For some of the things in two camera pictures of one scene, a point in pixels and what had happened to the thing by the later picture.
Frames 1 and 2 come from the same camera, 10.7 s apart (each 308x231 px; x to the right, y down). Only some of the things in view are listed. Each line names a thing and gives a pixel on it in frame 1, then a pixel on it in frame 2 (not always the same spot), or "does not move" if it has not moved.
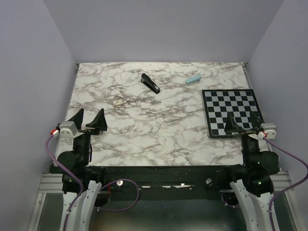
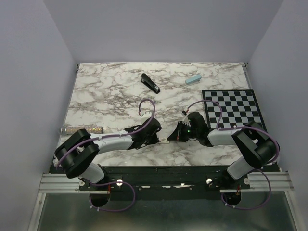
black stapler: [146, 80] does not move
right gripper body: [250, 135] -> [194, 133]
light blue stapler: [195, 79] does not move
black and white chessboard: [241, 103] does not move
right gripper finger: [231, 126] -> [181, 133]
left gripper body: [86, 133] -> [151, 140]
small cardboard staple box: [118, 102] -> [163, 140]
